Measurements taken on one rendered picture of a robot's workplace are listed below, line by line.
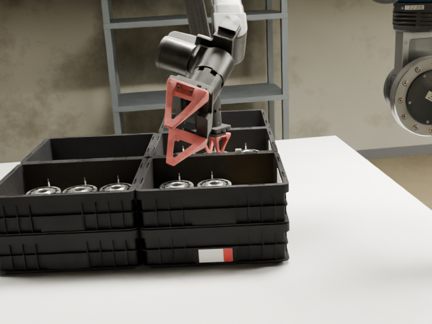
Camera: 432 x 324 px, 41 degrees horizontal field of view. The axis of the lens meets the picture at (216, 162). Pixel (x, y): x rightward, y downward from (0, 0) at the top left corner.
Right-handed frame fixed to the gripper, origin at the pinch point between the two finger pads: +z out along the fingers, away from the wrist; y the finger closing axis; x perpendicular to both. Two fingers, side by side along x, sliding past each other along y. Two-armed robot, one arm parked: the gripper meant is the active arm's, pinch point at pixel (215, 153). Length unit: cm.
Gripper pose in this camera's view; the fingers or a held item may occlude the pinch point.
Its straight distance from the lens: 185.3
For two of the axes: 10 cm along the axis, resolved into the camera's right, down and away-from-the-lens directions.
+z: 0.7, 9.5, 3.0
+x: 7.3, -2.6, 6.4
